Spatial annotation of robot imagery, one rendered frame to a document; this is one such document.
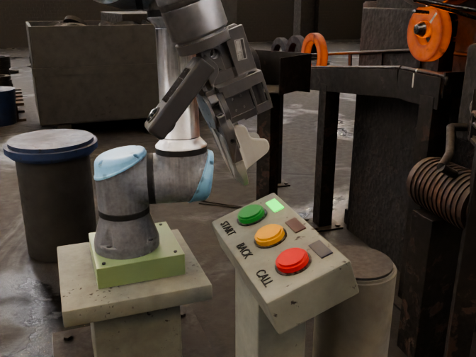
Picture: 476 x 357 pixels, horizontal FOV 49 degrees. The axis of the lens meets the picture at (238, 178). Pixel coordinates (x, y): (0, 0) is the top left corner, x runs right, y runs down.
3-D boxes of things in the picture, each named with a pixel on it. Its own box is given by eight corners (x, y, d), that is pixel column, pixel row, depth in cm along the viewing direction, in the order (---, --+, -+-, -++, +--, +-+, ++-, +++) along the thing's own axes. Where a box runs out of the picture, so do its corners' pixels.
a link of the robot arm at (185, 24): (166, 14, 61) (155, 13, 68) (181, 52, 63) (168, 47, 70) (225, -9, 62) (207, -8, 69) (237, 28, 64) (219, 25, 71)
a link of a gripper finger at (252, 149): (282, 176, 73) (262, 116, 69) (244, 195, 72) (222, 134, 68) (274, 170, 76) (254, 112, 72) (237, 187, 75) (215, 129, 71)
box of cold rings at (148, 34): (163, 108, 454) (159, 13, 429) (192, 129, 382) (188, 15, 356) (37, 118, 418) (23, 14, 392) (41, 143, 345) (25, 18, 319)
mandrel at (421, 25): (475, 26, 146) (467, 39, 150) (467, 17, 149) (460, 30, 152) (423, 27, 141) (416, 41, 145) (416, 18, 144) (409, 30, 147)
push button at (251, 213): (261, 210, 79) (256, 200, 79) (270, 219, 76) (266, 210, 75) (236, 221, 79) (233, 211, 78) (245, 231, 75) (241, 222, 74)
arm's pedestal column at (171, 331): (58, 447, 112) (43, 344, 103) (52, 338, 147) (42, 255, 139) (235, 401, 125) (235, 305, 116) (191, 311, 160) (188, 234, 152)
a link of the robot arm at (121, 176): (100, 197, 126) (94, 143, 122) (156, 195, 128) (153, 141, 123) (93, 217, 115) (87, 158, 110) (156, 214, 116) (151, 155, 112)
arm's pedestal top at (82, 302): (64, 329, 108) (61, 312, 107) (58, 259, 136) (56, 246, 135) (212, 299, 118) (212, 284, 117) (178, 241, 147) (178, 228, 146)
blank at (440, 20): (431, 73, 149) (420, 73, 148) (409, 33, 156) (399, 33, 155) (461, 31, 136) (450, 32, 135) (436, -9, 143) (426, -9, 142)
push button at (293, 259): (302, 253, 66) (298, 241, 65) (316, 268, 62) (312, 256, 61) (274, 268, 65) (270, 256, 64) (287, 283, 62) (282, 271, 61)
